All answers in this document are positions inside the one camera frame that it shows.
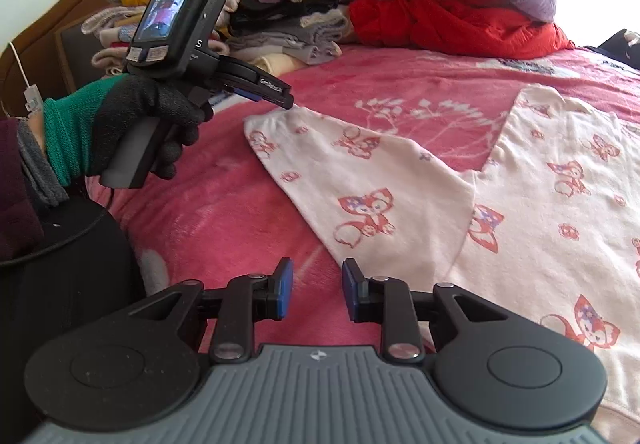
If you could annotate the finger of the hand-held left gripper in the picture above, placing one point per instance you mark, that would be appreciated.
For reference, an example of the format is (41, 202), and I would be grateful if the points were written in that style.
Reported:
(277, 102)

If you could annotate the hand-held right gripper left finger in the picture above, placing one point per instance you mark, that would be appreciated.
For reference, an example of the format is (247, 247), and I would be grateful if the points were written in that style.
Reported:
(286, 289)

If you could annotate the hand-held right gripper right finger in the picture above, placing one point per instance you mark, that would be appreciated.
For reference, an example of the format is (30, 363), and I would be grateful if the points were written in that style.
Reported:
(349, 291)

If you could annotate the cream fox-print pajama top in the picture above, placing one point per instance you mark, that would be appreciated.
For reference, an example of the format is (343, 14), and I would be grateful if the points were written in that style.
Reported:
(550, 204)

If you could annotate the person's left forearm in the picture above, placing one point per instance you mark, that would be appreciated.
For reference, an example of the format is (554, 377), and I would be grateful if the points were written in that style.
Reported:
(15, 184)

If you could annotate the dark and beige clothes heap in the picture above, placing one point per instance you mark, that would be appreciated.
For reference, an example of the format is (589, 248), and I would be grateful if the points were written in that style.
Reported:
(615, 47)

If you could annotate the person's left hand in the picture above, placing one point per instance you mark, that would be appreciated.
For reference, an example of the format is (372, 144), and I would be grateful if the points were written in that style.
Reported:
(130, 99)

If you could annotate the cream folded garment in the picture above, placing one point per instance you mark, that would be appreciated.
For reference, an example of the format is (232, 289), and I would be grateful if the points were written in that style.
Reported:
(277, 64)

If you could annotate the grey folded garment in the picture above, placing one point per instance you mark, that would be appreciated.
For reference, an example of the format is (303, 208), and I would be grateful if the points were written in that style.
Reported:
(290, 42)

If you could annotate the black lace-trimmed garment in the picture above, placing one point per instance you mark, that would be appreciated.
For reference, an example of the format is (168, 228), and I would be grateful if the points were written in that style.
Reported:
(280, 9)

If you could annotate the stack of pink garments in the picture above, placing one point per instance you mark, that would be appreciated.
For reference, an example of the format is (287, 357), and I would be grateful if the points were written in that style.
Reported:
(107, 24)

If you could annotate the pink floral blanket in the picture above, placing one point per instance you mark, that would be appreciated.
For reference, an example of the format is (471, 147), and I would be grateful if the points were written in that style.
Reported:
(210, 204)

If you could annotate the red quilt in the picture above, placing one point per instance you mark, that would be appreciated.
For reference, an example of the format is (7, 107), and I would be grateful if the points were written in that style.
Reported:
(450, 24)

